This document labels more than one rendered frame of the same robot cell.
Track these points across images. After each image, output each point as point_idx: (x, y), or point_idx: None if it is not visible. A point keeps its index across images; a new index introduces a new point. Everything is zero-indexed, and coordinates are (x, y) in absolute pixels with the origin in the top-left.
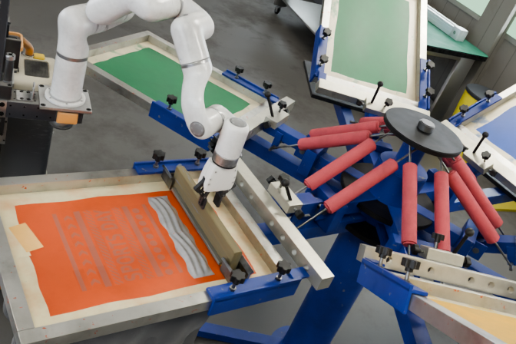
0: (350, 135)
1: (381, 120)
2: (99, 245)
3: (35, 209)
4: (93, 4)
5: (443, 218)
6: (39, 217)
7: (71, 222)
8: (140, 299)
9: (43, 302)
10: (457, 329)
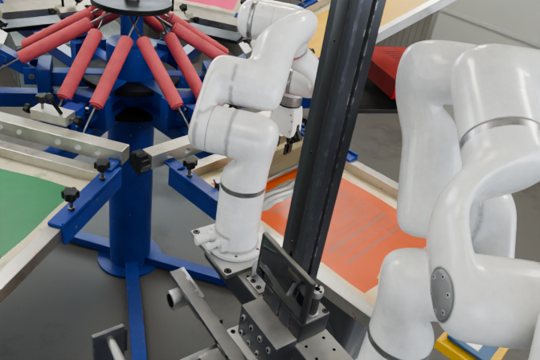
0: (123, 52)
1: (80, 28)
2: (352, 227)
3: (353, 277)
4: (283, 85)
5: (208, 37)
6: (360, 271)
7: (344, 250)
8: (378, 197)
9: None
10: (411, 18)
